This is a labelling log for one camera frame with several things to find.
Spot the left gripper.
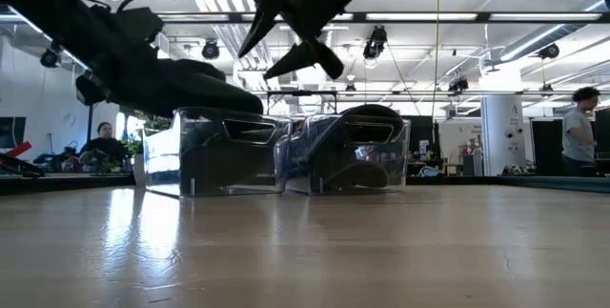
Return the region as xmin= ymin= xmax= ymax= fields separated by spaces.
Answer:
xmin=90 ymin=6 xmax=226 ymax=119

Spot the dark grey cap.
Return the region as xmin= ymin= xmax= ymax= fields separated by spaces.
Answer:
xmin=180 ymin=117 xmax=283 ymax=195

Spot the blue denim cap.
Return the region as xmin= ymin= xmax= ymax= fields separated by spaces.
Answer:
xmin=304 ymin=103 xmax=405 ymax=191

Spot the white ceiling pipe bundle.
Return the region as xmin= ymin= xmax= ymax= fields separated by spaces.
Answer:
xmin=209 ymin=0 xmax=282 ymax=90

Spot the clear plastic bin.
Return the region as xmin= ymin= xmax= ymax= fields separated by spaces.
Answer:
xmin=142 ymin=106 xmax=293 ymax=199
xmin=274 ymin=111 xmax=412 ymax=196

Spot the small plant in white pot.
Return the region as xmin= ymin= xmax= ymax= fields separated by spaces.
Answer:
xmin=123 ymin=133 xmax=149 ymax=188

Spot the red tool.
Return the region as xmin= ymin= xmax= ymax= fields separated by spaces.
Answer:
xmin=3 ymin=140 xmax=33 ymax=158

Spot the black overhead crossbar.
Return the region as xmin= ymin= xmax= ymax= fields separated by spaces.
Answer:
xmin=156 ymin=10 xmax=610 ymax=25

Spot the white round column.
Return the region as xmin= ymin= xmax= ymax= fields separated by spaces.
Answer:
xmin=479 ymin=67 xmax=525 ymax=177

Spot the black background rail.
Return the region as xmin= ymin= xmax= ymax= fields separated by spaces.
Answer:
xmin=250 ymin=89 xmax=610 ymax=98

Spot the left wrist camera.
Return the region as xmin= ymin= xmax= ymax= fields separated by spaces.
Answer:
xmin=74 ymin=72 xmax=112 ymax=108

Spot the thin hanging cable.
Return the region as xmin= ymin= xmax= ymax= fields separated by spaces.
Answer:
xmin=432 ymin=0 xmax=441 ymax=109

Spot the black table frame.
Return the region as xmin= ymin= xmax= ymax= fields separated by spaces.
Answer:
xmin=0 ymin=173 xmax=610 ymax=195

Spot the black wall monitor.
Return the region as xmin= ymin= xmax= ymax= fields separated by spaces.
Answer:
xmin=0 ymin=116 xmax=28 ymax=150

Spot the slim silver ceiling duct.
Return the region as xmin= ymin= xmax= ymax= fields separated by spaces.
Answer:
xmin=498 ymin=0 xmax=610 ymax=63

